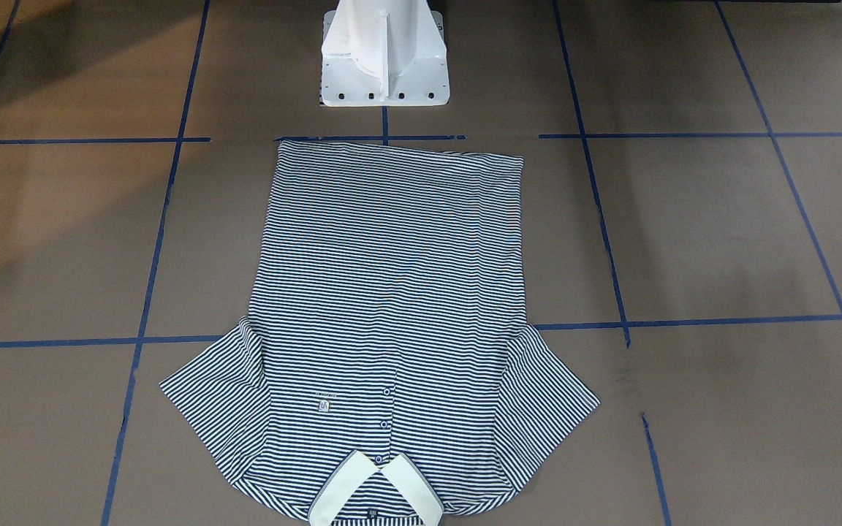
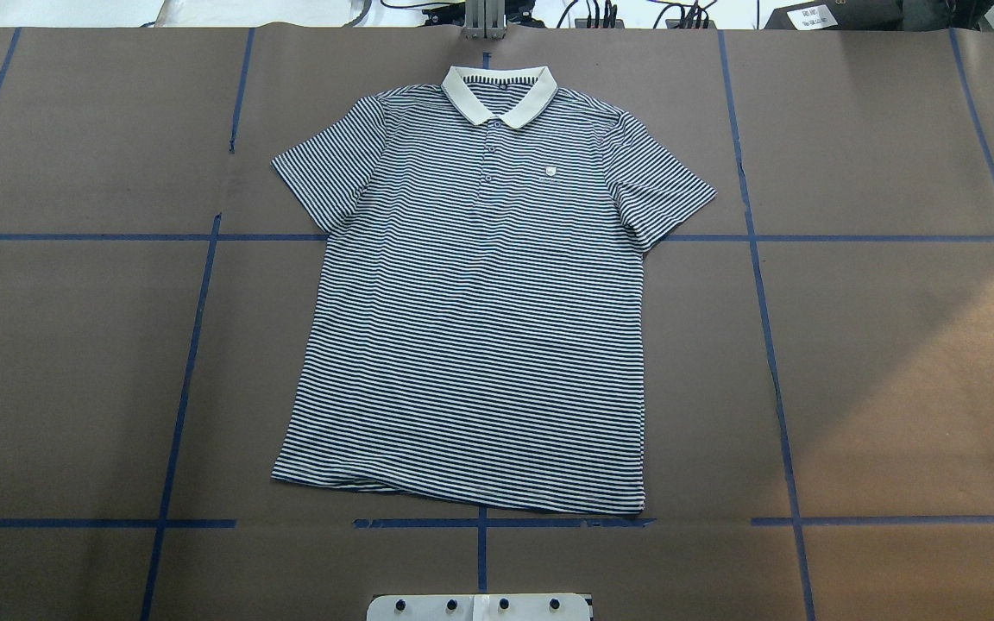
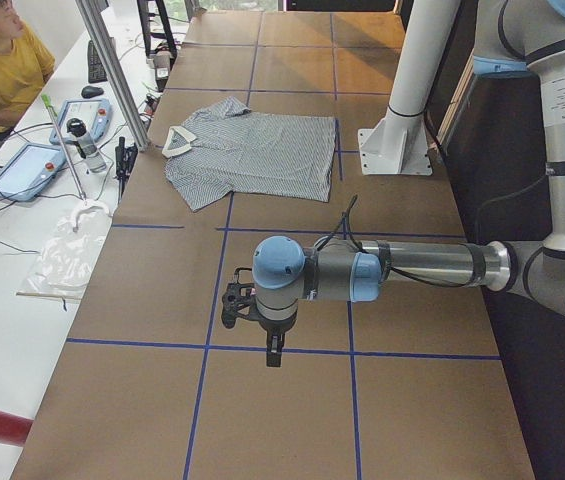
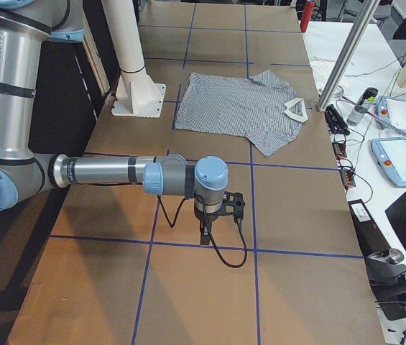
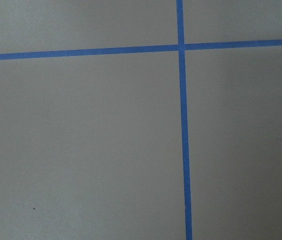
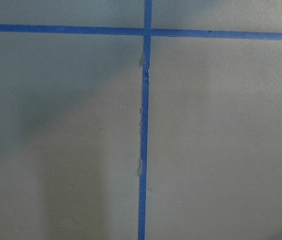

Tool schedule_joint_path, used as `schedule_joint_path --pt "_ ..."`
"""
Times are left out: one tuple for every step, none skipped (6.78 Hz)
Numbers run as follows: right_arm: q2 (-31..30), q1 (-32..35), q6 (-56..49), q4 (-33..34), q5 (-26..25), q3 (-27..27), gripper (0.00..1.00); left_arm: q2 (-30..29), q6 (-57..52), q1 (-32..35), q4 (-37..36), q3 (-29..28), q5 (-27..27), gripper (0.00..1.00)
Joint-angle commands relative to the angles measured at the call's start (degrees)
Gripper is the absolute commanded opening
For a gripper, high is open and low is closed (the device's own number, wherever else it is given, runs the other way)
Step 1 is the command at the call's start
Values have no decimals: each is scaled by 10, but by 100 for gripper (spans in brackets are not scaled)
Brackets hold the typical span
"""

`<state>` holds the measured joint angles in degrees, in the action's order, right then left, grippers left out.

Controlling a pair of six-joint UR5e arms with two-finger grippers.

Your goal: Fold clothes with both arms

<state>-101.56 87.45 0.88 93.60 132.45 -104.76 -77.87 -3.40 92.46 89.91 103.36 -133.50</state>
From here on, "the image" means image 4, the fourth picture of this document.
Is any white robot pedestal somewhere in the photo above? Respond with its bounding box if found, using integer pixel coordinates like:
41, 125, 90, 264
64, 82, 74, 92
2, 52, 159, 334
102, 0, 166, 118

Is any striped polo shirt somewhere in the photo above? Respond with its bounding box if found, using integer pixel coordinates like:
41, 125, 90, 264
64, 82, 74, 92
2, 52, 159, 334
175, 70, 308, 157

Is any upper blue teach pendant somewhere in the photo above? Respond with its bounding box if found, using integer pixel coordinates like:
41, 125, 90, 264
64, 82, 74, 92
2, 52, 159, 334
377, 96, 406, 133

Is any red bottle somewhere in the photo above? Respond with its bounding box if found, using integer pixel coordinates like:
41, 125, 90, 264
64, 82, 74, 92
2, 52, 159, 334
300, 0, 315, 33

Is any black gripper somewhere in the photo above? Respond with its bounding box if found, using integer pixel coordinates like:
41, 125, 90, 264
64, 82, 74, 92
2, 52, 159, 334
194, 191, 245, 245

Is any black box with label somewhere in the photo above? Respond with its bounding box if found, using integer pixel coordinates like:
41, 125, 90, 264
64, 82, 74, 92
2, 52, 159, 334
348, 199, 391, 257

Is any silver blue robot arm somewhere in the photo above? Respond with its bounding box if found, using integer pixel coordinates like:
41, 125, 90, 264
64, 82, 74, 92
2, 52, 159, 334
0, 1, 245, 245

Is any blue teach pendant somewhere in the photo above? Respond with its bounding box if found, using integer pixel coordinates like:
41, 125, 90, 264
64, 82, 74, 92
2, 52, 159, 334
370, 137, 406, 188
377, 96, 406, 133

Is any aluminium frame post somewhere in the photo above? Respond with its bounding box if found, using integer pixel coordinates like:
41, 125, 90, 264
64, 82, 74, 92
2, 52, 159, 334
316, 0, 379, 112

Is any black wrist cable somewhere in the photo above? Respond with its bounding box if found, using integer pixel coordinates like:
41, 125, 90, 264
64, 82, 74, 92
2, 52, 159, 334
156, 193, 249, 268

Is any black clamp tool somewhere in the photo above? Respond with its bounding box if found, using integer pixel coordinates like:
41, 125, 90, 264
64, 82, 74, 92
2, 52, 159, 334
324, 104, 350, 135

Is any lower blue teach pendant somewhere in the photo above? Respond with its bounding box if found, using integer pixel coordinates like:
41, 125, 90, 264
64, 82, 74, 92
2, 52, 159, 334
370, 137, 406, 188

